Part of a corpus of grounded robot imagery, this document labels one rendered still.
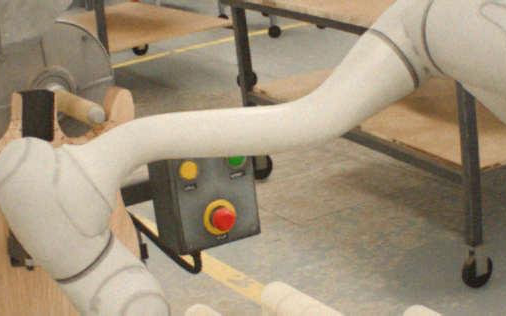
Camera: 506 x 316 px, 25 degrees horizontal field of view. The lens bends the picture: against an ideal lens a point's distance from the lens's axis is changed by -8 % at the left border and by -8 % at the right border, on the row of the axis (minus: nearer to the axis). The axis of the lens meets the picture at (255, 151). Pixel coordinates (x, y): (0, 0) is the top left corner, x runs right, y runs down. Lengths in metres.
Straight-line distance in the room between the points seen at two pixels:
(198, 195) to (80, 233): 0.70
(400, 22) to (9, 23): 0.53
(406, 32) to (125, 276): 0.48
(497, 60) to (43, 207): 0.56
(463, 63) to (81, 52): 0.75
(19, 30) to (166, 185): 0.56
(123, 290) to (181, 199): 0.67
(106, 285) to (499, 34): 0.56
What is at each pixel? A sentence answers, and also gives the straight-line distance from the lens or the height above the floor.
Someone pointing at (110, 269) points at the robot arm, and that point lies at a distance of 1.43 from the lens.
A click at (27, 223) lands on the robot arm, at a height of 1.22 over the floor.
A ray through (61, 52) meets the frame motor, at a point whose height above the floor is 1.32.
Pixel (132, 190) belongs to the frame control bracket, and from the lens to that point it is 2.14.
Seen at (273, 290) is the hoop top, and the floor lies 1.21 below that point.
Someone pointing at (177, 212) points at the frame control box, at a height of 1.00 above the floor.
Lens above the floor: 1.64
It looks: 16 degrees down
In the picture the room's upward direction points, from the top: 7 degrees counter-clockwise
